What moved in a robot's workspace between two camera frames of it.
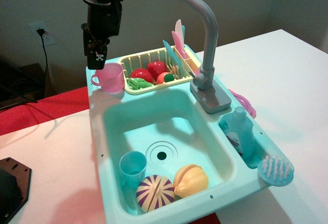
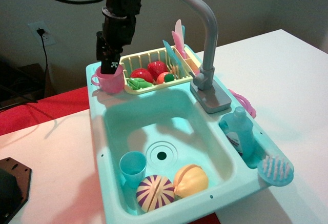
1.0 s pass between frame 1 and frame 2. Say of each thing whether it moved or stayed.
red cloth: stayed
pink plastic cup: stayed
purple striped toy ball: stayed
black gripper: moved
